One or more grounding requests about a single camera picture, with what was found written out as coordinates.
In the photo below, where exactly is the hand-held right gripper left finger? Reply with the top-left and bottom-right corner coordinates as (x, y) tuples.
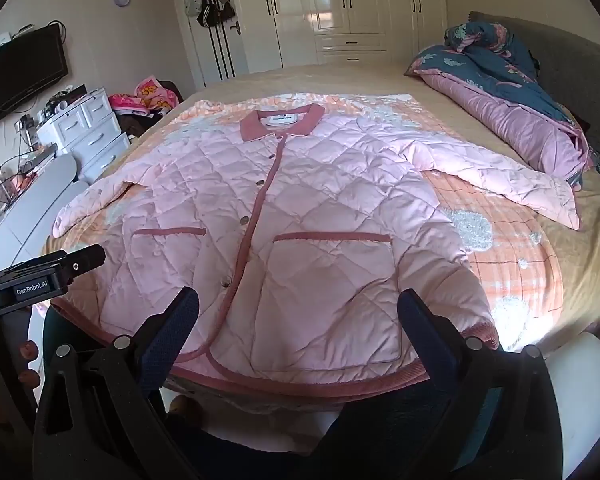
(32, 287), (201, 480)

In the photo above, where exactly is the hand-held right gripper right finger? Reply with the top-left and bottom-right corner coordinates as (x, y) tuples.
(399, 288), (569, 480)

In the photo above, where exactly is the pink quilted jacket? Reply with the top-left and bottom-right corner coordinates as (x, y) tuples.
(51, 102), (581, 401)

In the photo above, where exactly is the pile of dark clothes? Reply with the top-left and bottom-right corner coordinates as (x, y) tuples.
(117, 109), (167, 141)

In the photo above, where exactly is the person's left hand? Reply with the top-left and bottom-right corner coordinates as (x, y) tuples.
(18, 339), (42, 387)

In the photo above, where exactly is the white curved desk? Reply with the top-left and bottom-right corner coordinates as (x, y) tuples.
(0, 152), (88, 281)

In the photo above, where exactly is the orange checked blanket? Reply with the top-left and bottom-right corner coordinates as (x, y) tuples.
(41, 91), (566, 413)

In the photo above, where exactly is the white drawer unit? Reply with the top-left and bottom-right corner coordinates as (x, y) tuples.
(36, 87), (131, 183)

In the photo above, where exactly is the white round object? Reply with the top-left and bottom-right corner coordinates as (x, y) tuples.
(545, 332), (600, 467)

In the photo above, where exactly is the bright pink cloth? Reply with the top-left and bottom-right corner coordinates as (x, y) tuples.
(108, 93), (141, 114)

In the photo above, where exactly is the black television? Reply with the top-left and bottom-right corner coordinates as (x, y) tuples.
(0, 24), (70, 126)

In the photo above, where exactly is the pink flower print cloth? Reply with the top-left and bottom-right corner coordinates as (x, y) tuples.
(137, 75), (179, 114)

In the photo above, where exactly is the dark blue floral quilt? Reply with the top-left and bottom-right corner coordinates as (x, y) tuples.
(405, 20), (593, 191)

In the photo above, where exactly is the dark chair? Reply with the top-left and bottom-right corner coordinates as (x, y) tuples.
(157, 80), (184, 103)

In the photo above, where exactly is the bed with beige sheet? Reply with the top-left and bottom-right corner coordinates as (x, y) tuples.
(40, 62), (600, 361)

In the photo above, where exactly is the white door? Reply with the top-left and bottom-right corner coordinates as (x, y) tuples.
(178, 0), (283, 88)

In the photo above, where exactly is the grey upholstered headboard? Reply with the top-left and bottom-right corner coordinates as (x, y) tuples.
(467, 10), (600, 161)

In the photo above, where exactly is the black striped hanging bag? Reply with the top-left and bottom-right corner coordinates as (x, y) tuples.
(197, 0), (222, 29)

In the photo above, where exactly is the white wardrobe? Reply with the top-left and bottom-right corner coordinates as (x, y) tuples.
(262, 0), (448, 68)

